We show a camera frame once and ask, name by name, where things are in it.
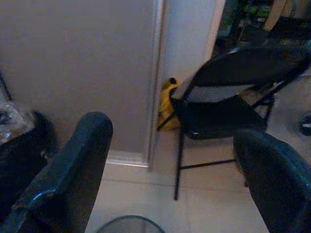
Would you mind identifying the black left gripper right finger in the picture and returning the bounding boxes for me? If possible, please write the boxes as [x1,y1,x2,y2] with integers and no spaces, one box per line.
[233,128,311,233]

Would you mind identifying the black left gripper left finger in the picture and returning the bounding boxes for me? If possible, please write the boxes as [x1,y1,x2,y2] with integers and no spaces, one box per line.
[0,111,114,233]

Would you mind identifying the black bag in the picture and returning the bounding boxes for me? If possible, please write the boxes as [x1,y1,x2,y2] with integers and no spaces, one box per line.
[0,110,59,214]

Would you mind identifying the white baseboard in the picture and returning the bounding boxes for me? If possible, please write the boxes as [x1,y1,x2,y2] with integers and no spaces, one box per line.
[105,156,149,168]

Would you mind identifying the black slipper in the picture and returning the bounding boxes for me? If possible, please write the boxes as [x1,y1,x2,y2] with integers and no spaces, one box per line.
[296,114,311,136]

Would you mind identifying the black mesh waste bin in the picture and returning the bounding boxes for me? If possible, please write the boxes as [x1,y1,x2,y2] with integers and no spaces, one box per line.
[95,215,166,233]

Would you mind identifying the clear crumpled plastic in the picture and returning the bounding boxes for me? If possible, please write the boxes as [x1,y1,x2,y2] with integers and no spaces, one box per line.
[0,100,36,144]

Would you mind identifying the black folding chair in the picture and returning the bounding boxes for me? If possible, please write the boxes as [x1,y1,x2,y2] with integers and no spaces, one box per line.
[170,45,311,201]

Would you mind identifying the thin black rod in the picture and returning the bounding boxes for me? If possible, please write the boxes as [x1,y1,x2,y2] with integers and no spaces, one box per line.
[0,70,13,101]

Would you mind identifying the yellow bag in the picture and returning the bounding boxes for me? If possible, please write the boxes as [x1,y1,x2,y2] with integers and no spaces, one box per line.
[156,77,183,131]

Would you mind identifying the green leafy plants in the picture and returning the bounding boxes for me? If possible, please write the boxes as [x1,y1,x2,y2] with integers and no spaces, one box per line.
[216,0,311,47]

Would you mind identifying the white door frame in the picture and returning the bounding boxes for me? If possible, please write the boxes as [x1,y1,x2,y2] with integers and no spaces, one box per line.
[145,0,168,172]

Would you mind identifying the light wooden post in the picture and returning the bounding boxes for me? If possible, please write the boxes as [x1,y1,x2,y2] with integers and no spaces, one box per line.
[264,0,289,32]

